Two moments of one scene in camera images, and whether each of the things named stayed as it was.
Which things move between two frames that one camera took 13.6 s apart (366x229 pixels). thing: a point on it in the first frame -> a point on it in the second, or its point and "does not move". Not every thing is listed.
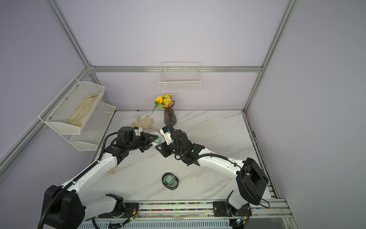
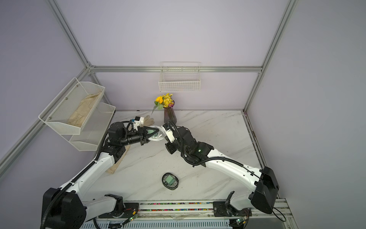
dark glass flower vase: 169,115 does not move
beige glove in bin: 78,117 does not move
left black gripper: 147,140 -> 143,133
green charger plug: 170,180 does not move
